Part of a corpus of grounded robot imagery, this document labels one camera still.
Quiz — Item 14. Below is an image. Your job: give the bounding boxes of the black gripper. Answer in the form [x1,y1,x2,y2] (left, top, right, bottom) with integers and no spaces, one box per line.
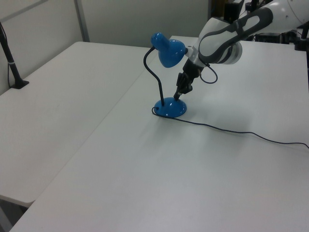
[173,59,206,100]

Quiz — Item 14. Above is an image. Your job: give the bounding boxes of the blue gooseneck desk lamp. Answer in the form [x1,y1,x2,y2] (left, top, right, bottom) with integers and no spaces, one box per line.
[144,31,188,118]

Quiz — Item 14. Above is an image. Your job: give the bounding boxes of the black equipment rack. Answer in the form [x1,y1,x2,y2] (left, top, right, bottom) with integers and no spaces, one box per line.
[223,0,245,24]

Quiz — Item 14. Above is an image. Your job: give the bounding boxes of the black electronics box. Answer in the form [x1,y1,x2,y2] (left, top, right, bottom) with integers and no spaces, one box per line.
[254,32,283,44]

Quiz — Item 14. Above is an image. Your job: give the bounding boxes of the black clamp stand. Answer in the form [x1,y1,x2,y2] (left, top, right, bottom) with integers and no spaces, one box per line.
[293,21,309,52]

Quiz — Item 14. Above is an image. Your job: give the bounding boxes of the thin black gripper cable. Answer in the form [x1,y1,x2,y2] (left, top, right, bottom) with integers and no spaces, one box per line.
[198,63,219,85]

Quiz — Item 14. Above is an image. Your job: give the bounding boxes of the black lamp power cord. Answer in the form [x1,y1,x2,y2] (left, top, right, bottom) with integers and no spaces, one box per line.
[151,106,309,147]

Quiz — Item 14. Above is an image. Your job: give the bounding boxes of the grey metal partition post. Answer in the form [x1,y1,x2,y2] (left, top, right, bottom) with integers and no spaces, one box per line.
[73,0,91,43]

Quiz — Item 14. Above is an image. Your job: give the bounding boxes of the black camera pole with clamp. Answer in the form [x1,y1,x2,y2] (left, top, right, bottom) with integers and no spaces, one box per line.
[0,21,30,89]

